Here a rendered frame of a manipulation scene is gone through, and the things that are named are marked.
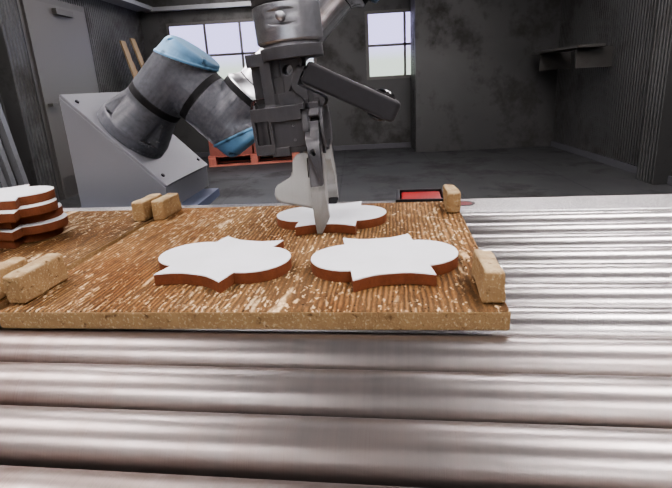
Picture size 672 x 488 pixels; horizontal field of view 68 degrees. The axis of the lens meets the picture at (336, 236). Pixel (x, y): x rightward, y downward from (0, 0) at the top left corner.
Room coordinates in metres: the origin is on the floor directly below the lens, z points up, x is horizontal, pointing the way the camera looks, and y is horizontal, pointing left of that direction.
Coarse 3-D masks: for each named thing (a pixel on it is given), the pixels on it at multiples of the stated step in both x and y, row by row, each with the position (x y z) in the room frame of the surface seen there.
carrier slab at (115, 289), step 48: (144, 240) 0.56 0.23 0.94; (192, 240) 0.55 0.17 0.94; (288, 240) 0.53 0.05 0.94; (336, 240) 0.52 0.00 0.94; (432, 240) 0.50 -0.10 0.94; (96, 288) 0.42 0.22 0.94; (144, 288) 0.41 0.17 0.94; (192, 288) 0.41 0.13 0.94; (240, 288) 0.40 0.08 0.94; (288, 288) 0.39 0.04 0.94; (336, 288) 0.39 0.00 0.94; (384, 288) 0.38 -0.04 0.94; (432, 288) 0.38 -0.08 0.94
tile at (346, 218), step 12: (336, 204) 0.64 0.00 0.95; (348, 204) 0.64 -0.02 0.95; (360, 204) 0.64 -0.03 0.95; (288, 216) 0.59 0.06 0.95; (300, 216) 0.59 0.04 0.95; (312, 216) 0.59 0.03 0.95; (336, 216) 0.58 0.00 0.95; (348, 216) 0.58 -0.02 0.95; (360, 216) 0.58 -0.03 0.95; (372, 216) 0.57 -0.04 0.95; (384, 216) 0.58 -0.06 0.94; (288, 228) 0.58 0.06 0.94; (300, 228) 0.55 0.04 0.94; (312, 228) 0.55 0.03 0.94; (336, 228) 0.55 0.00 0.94; (348, 228) 0.54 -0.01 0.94; (360, 228) 0.56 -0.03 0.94
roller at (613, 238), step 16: (480, 240) 0.55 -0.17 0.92; (496, 240) 0.55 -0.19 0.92; (512, 240) 0.55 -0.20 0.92; (528, 240) 0.54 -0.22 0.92; (544, 240) 0.54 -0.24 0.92; (560, 240) 0.54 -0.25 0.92; (576, 240) 0.54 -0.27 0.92; (592, 240) 0.53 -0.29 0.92; (608, 240) 0.53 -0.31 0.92; (624, 240) 0.53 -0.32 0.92; (640, 240) 0.53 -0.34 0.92; (656, 240) 0.52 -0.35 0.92
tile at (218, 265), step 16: (224, 240) 0.51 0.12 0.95; (240, 240) 0.50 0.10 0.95; (160, 256) 0.47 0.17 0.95; (176, 256) 0.46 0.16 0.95; (192, 256) 0.46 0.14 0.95; (208, 256) 0.46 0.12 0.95; (224, 256) 0.45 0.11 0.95; (240, 256) 0.45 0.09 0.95; (256, 256) 0.45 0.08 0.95; (272, 256) 0.45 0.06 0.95; (288, 256) 0.44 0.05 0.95; (160, 272) 0.42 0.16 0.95; (176, 272) 0.42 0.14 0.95; (192, 272) 0.42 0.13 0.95; (208, 272) 0.41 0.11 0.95; (224, 272) 0.41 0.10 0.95; (240, 272) 0.41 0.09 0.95; (256, 272) 0.41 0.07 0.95; (272, 272) 0.42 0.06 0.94; (224, 288) 0.40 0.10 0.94
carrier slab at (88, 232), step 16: (80, 224) 0.66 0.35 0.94; (96, 224) 0.65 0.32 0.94; (112, 224) 0.65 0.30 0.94; (128, 224) 0.64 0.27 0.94; (144, 224) 0.65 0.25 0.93; (48, 240) 0.59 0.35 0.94; (64, 240) 0.58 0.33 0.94; (80, 240) 0.58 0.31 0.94; (96, 240) 0.58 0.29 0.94; (112, 240) 0.57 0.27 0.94; (0, 256) 0.53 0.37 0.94; (16, 256) 0.53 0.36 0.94; (32, 256) 0.53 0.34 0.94; (64, 256) 0.52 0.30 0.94; (80, 256) 0.52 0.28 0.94; (0, 304) 0.40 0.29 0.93
